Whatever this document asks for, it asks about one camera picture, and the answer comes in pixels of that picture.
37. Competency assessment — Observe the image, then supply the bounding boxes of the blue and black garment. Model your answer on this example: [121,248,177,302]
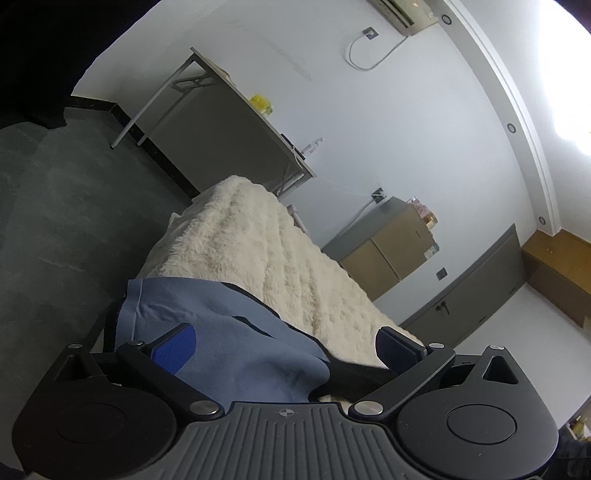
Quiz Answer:
[115,277,394,407]

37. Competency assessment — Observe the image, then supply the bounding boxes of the grey folding table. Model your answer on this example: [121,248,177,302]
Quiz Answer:
[110,48,315,198]

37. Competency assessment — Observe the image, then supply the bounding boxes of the grey door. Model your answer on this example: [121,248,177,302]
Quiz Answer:
[402,226,526,347]

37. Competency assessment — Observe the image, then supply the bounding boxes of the gold refrigerator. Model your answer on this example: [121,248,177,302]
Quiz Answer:
[322,197,439,301]

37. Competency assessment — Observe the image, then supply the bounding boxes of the items on refrigerator top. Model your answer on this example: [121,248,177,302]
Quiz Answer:
[408,197,438,230]

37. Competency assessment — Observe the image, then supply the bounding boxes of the cream fluffy blanket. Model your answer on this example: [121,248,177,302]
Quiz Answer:
[137,177,425,370]

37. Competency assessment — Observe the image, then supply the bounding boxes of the wooden cabinet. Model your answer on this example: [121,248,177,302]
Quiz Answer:
[522,230,590,329]

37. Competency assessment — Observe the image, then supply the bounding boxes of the dark grey carpet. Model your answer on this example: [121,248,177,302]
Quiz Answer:
[1,109,190,467]

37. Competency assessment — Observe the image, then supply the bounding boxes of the clear plastic bottle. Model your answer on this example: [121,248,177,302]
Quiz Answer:
[300,137,324,158]

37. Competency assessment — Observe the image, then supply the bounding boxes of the yellow object on table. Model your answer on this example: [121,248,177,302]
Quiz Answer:
[249,94,273,117]

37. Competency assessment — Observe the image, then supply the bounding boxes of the white air conditioner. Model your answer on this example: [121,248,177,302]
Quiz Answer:
[369,0,439,36]

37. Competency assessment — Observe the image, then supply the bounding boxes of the grey wall switch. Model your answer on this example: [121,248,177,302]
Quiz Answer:
[436,268,448,280]

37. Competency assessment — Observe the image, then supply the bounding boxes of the wall socket with plug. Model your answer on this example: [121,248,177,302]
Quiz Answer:
[372,187,386,204]

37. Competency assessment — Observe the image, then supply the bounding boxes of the white power cable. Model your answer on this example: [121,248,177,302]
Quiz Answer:
[348,28,411,72]

